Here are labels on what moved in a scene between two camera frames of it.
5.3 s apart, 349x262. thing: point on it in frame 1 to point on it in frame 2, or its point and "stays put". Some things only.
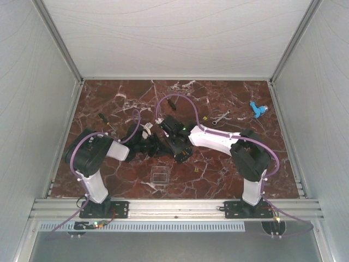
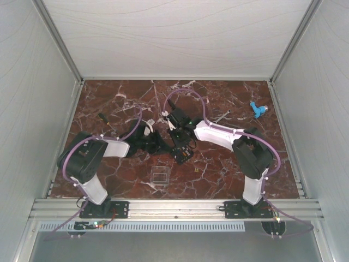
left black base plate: [107, 209] stays put
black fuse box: [182, 156] stays put
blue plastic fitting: [258, 111] stays put
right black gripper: [176, 149] to [176, 144]
